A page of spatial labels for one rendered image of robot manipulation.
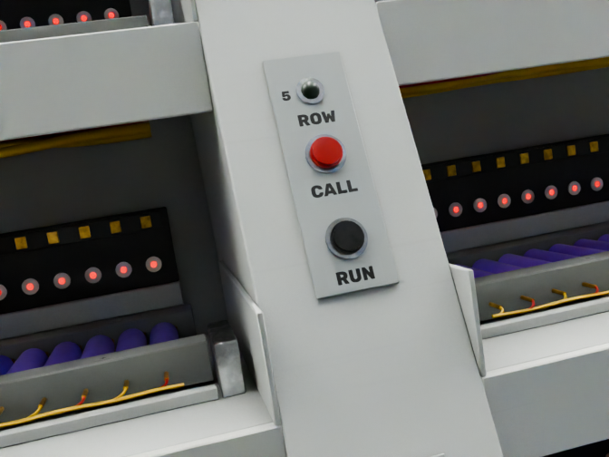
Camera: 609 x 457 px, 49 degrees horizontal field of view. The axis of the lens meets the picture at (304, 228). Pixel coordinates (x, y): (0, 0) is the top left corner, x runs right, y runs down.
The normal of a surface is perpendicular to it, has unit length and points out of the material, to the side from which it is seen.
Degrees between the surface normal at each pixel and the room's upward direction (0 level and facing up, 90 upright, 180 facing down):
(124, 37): 110
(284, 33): 90
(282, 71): 90
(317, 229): 90
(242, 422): 20
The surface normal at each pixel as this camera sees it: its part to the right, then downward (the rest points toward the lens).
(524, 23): 0.22, 0.07
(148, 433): -0.15, -0.98
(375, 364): 0.14, -0.28
